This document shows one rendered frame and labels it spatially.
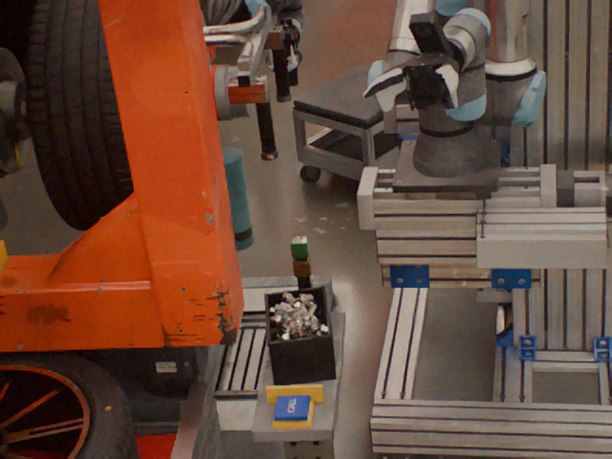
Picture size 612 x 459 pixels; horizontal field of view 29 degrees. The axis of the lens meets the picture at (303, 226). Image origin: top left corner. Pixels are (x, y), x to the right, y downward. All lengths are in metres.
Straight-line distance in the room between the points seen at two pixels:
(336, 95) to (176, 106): 1.92
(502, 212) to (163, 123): 0.75
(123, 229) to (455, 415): 0.89
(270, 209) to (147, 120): 1.89
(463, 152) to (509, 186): 0.16
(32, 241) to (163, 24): 2.12
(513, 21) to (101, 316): 1.07
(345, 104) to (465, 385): 1.48
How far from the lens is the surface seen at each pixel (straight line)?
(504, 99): 2.45
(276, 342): 2.52
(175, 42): 2.29
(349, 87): 4.26
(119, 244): 2.54
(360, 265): 3.83
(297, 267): 2.70
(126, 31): 2.30
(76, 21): 2.81
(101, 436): 2.46
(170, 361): 2.90
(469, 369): 2.99
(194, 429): 2.61
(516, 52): 2.43
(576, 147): 2.74
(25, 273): 2.71
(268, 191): 4.34
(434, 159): 2.54
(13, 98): 3.04
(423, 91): 2.02
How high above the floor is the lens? 2.00
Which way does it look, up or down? 29 degrees down
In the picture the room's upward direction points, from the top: 7 degrees counter-clockwise
